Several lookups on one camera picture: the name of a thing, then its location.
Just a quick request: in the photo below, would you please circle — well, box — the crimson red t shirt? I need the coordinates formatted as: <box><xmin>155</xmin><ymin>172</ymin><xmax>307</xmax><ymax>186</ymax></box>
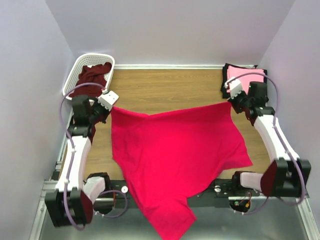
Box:
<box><xmin>111</xmin><ymin>102</ymin><xmax>252</xmax><ymax>240</ymax></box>

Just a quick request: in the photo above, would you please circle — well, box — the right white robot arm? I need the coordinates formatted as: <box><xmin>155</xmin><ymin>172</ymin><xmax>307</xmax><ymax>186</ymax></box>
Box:
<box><xmin>224</xmin><ymin>79</ymin><xmax>311</xmax><ymax>199</ymax></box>

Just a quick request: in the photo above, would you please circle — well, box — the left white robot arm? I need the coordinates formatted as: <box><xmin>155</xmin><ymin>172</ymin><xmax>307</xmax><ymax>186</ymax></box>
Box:
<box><xmin>44</xmin><ymin>91</ymin><xmax>119</xmax><ymax>230</ymax></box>

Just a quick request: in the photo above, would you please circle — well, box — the folded pink t shirt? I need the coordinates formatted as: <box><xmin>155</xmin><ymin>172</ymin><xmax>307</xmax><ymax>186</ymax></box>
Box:
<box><xmin>226</xmin><ymin>65</ymin><xmax>267</xmax><ymax>96</ymax></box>

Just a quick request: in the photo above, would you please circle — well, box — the folded black t shirt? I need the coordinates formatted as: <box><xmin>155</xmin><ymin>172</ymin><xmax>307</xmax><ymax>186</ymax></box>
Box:
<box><xmin>220</xmin><ymin>63</ymin><xmax>268</xmax><ymax>99</ymax></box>

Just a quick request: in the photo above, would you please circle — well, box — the dark maroon t shirt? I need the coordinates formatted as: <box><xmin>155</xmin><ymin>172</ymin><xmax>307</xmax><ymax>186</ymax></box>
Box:
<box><xmin>69</xmin><ymin>62</ymin><xmax>112</xmax><ymax>98</ymax></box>

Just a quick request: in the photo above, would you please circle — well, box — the white plastic laundry basket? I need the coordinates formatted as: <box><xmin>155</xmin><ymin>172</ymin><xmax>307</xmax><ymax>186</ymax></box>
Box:
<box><xmin>62</xmin><ymin>53</ymin><xmax>115</xmax><ymax>96</ymax></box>

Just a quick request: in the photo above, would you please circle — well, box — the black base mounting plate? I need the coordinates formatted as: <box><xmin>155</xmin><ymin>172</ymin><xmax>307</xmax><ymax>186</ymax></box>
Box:
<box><xmin>93</xmin><ymin>178</ymin><xmax>260</xmax><ymax>212</ymax></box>

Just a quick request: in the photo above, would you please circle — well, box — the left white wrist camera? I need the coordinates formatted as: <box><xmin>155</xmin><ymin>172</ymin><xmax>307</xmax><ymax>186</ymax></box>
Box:
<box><xmin>98</xmin><ymin>90</ymin><xmax>119</xmax><ymax>112</ymax></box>

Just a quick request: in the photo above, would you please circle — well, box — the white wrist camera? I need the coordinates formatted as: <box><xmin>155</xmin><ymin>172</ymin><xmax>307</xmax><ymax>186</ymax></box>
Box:
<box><xmin>224</xmin><ymin>76</ymin><xmax>245</xmax><ymax>99</ymax></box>
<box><xmin>98</xmin><ymin>90</ymin><xmax>119</xmax><ymax>112</ymax></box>

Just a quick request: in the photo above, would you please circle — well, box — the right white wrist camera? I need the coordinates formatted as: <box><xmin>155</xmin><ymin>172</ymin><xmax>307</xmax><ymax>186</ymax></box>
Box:
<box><xmin>224</xmin><ymin>76</ymin><xmax>245</xmax><ymax>99</ymax></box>

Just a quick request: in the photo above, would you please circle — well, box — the aluminium frame rail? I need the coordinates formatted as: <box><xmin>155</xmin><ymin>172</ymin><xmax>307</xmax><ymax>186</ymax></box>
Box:
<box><xmin>39</xmin><ymin>177</ymin><xmax>311</xmax><ymax>201</ymax></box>

